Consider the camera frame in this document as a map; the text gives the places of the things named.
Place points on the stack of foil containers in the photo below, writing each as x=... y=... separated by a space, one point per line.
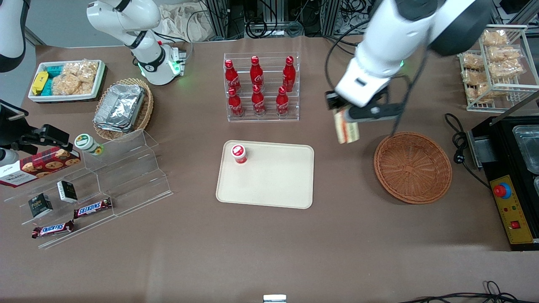
x=120 y=107

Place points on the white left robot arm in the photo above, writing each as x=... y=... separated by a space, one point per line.
x=391 y=38

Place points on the clear bag of pastry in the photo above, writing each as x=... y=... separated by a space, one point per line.
x=478 y=92
x=472 y=77
x=507 y=69
x=494 y=38
x=504 y=54
x=473 y=62

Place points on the small white box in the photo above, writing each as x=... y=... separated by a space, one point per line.
x=274 y=299

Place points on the red bottle with white cap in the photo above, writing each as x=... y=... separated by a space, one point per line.
x=238 y=155

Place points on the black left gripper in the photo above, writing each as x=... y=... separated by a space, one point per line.
x=332 y=100

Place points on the steel pan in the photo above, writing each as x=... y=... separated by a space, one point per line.
x=528 y=147

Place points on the clear bag of crackers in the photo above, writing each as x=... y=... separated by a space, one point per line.
x=84 y=69
x=67 y=85

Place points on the green white bottle sunflower lid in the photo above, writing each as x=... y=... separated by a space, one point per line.
x=86 y=143

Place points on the red tartan cookie box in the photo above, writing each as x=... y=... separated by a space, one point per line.
x=38 y=166

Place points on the teal snack packet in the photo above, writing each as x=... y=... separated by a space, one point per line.
x=47 y=87
x=54 y=70

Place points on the Snickers chocolate bar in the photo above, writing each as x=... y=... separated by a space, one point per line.
x=52 y=229
x=92 y=208

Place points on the clear acrylic stepped shelf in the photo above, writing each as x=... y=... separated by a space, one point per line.
x=126 y=176

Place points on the sandwich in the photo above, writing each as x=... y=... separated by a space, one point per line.
x=347 y=132

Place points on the red cola bottle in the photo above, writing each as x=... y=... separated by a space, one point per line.
x=281 y=103
x=289 y=73
x=235 y=104
x=257 y=73
x=230 y=75
x=258 y=102

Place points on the cream cloth bag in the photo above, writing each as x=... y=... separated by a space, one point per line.
x=185 y=23

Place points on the white plastic bin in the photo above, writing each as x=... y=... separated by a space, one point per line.
x=67 y=98

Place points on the black appliance with yellow panel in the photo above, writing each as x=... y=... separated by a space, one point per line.
x=501 y=147

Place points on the black box with white label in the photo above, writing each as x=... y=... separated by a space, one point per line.
x=67 y=191

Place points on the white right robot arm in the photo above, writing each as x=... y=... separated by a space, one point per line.
x=147 y=54

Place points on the brown wicker basket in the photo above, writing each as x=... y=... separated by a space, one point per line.
x=412 y=168

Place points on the black box with gold print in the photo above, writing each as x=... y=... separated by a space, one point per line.
x=41 y=206

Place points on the clear acrylic bottle rack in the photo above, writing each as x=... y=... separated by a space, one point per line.
x=269 y=119

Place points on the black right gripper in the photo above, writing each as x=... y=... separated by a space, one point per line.
x=30 y=138

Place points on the cream plastic tray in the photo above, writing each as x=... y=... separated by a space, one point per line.
x=273 y=181

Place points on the yellow snack packet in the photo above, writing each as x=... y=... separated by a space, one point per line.
x=40 y=82

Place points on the light wicker basket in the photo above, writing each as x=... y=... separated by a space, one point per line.
x=145 y=113

